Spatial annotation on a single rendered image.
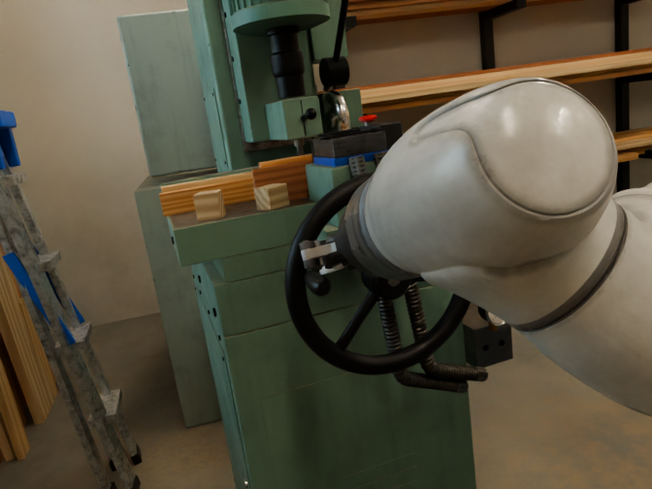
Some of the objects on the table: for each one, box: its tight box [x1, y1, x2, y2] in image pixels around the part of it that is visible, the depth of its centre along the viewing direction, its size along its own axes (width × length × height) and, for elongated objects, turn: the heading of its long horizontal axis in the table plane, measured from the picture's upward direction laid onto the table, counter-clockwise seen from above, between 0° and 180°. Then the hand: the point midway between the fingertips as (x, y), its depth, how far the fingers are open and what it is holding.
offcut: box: [254, 183, 290, 211], centre depth 90 cm, size 4×3×4 cm
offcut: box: [193, 189, 226, 221], centre depth 88 cm, size 4×4×4 cm
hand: (329, 259), depth 65 cm, fingers closed
